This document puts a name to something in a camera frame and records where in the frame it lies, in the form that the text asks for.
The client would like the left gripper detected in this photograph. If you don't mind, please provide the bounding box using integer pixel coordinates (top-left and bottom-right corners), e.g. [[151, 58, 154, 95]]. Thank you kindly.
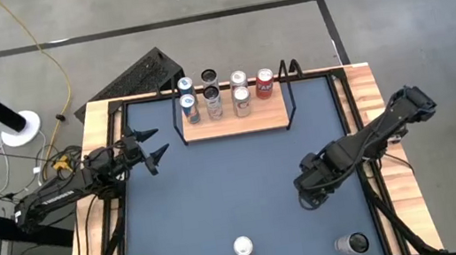
[[112, 122, 174, 182]]

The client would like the blue silver Red Bull can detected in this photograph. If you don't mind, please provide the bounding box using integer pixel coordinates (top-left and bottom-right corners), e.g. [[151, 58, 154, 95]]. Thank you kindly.
[[175, 75, 198, 102], [178, 92, 203, 127]]

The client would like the white Celsius can black lid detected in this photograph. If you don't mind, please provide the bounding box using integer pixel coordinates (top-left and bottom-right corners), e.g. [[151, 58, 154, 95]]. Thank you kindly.
[[199, 66, 220, 91], [202, 84, 226, 122], [332, 230, 372, 255]]

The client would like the silver Diet Coke can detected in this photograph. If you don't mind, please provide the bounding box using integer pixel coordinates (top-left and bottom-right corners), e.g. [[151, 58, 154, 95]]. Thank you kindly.
[[230, 84, 255, 120], [231, 234, 256, 255], [228, 69, 249, 91]]

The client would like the red Fanta can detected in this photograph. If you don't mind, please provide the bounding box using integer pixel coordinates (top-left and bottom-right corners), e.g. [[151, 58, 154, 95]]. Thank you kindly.
[[252, 66, 278, 101]]

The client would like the black perforated metal box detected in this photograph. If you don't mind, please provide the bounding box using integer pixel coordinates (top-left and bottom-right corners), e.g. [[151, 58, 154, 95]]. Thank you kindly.
[[66, 42, 193, 124]]

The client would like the black desk beam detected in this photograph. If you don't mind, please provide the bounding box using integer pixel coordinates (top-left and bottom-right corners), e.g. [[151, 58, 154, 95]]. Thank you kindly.
[[0, 203, 77, 255]]

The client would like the black metal table frame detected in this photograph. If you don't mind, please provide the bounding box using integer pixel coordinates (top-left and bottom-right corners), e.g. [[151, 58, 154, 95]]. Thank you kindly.
[[39, 54, 448, 255]]

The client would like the black cable bundle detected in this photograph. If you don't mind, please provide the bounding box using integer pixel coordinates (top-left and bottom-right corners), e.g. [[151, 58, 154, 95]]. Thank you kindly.
[[0, 141, 91, 210]]

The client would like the wooden shelf black wire frame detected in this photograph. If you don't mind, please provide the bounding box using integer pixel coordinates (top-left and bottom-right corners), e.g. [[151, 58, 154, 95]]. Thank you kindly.
[[165, 57, 312, 148]]

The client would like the yellow cable connector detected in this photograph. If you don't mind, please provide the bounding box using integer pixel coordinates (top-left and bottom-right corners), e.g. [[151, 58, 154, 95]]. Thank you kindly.
[[51, 153, 73, 174]]

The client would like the yellow cable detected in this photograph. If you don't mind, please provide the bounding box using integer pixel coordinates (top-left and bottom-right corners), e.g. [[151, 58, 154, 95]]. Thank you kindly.
[[0, 0, 81, 166]]

